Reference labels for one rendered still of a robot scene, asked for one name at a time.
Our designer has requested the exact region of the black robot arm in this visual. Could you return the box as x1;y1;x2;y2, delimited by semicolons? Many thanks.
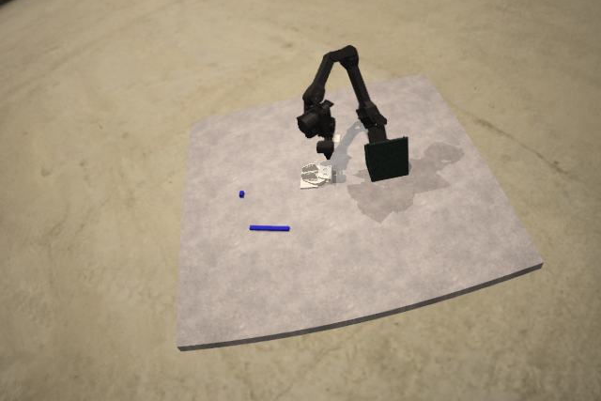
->
297;45;389;144

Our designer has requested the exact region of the blue flat bar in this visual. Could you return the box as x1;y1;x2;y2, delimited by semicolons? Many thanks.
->
250;225;289;231

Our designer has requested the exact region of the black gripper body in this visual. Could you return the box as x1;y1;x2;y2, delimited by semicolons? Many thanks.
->
316;117;336;153

